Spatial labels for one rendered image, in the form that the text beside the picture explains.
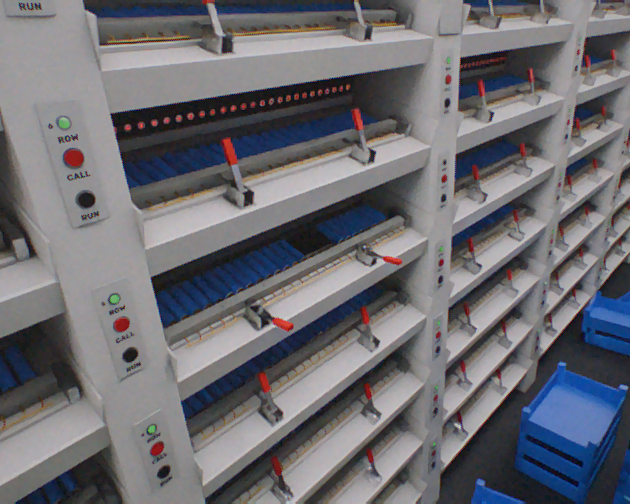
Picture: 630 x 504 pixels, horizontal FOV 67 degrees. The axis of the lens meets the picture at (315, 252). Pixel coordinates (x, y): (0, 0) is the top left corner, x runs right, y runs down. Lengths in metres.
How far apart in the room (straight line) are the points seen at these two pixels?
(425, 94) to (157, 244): 0.60
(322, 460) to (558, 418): 0.90
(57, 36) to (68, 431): 0.43
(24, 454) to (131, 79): 0.43
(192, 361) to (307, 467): 0.43
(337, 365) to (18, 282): 0.60
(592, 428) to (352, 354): 0.94
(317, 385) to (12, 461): 0.50
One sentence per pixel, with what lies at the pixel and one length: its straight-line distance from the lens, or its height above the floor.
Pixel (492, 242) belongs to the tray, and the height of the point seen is 0.72.
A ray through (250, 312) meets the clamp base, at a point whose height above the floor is 0.91.
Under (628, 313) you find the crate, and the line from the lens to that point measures 2.51.
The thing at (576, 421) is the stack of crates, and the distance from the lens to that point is 1.73.
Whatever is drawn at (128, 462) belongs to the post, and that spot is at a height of 0.82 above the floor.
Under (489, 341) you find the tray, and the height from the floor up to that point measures 0.32.
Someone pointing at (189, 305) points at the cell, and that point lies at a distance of 0.75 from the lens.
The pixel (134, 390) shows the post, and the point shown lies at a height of 0.91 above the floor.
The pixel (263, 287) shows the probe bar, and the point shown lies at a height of 0.93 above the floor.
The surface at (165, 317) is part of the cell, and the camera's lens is 0.73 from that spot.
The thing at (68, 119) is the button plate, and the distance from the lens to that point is 0.53.
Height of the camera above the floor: 1.29
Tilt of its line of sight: 24 degrees down
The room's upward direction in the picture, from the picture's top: 5 degrees counter-clockwise
